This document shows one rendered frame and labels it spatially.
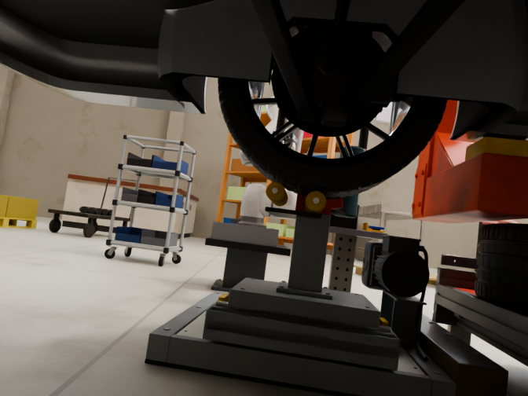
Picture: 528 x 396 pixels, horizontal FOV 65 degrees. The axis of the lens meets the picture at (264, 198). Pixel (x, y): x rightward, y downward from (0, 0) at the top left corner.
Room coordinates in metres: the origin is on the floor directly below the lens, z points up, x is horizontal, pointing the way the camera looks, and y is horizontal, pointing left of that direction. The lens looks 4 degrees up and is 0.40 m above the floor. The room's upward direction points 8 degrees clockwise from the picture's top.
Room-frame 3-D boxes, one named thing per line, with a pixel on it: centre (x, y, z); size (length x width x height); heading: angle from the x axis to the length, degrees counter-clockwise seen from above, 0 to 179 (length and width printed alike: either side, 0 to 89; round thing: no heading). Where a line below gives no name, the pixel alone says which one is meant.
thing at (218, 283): (2.67, 0.06, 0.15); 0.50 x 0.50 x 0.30; 1
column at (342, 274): (2.02, -0.42, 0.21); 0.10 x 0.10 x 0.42; 84
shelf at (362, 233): (2.03, -0.39, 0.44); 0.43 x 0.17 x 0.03; 84
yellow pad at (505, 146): (1.18, -0.66, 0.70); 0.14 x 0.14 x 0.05; 84
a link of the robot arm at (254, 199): (2.67, 0.05, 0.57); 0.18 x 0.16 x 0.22; 101
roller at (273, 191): (1.34, -0.04, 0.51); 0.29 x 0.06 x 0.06; 174
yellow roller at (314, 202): (1.26, -0.16, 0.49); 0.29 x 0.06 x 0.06; 174
